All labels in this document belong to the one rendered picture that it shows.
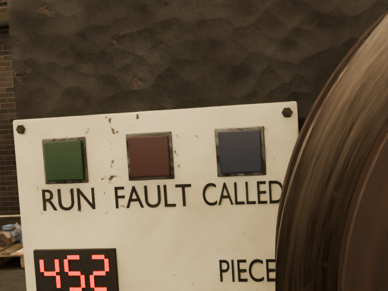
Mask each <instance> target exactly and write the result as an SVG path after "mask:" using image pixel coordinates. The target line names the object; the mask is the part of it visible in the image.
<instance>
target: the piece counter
mask: <svg viewBox="0 0 388 291"><path fill-rule="evenodd" d="M67 257H68V259H79V255H70V256H67ZM68 259H64V267H65V272H69V275H80V271H69V270H68ZM92 259H105V258H104V255H92ZM105 271H109V261H108V259H105ZM105 271H94V275H106V273H105ZM40 272H44V263H43V260H40ZM56 272H59V261H58V260H55V272H44V276H45V275H56ZM94 275H90V283H91V288H95V286H94ZM80 276H81V288H84V287H85V279H84V275H80ZM56 280H57V288H60V287H61V284H60V276H59V275H56ZM81 288H70V291H82V290H81ZM95 291H107V289H106V288H95Z"/></svg>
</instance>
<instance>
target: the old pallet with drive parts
mask: <svg viewBox="0 0 388 291"><path fill-rule="evenodd" d="M20 256H21V257H20ZM15 257H20V262H21V265H22V266H21V268H23V267H25V264H24V250H23V243H19V244H18V243H17V242H16V243H12V244H10V245H8V246H7V247H4V248H2V247H0V266H1V265H3V264H5V263H7V262H8V261H10V260H12V259H14V258H15Z"/></svg>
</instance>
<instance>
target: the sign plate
mask: <svg viewBox="0 0 388 291"><path fill-rule="evenodd" d="M240 130H260V137H261V148H262V169H263V171H262V172H254V173H227V174H221V172H220V162H219V143H218V132H229V131H240ZM13 131H14V145H15V153H16V166H17V180H18V194H19V201H20V215H21V229H22V237H23V250H24V264H25V277H26V285H27V291H70V288H81V276H80V275H84V279H85V287H84V288H81V290H82V291H95V288H106V289H107V291H275V234H276V225H277V216H278V207H279V201H280V197H281V191H282V186H283V182H284V178H285V174H286V171H287V168H288V164H289V161H290V157H291V155H292V152H293V149H294V146H295V143H296V141H297V138H298V136H299V121H298V109H297V102H295V101H293V102H277V103H259V104H250V105H233V106H217V107H200V108H190V109H174V110H157V111H140V112H130V113H114V114H97V115H80V116H71V117H54V118H37V119H27V120H14V121H13ZM160 135H168V138H169V155H170V172H171V175H170V176H161V177H135V178H132V177H131V176H130V159H129V143H128V138H129V137H140V136H160ZM71 140H81V141H82V147H83V162H84V177H85V179H84V180H69V181H47V177H46V163H45V155H44V142H52V141H71ZM70 255H79V259H68V257H67V256H70ZM92 255H104V258H105V259H108V261H109V271H105V259H92ZM64 259H68V270H69V271H80V275H69V272H65V267H64ZM40 260H43V263H44V272H55V260H58V261H59V272H56V275H59V276H60V284H61V287H60V288H57V280H56V275H45V276H44V272H40ZM94 271H105V273H106V275H94ZM90 275H94V286H95V288H91V283H90Z"/></svg>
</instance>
